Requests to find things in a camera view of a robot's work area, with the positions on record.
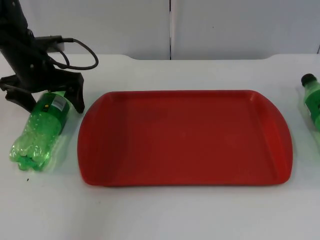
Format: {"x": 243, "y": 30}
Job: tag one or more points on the green plastic bottle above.
{"x": 313, "y": 96}
{"x": 42, "y": 125}

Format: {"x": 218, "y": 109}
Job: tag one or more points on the red tray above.
{"x": 185, "y": 140}

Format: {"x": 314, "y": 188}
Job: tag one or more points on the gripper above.
{"x": 25, "y": 67}

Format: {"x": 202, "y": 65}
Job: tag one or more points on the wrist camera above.
{"x": 47, "y": 43}

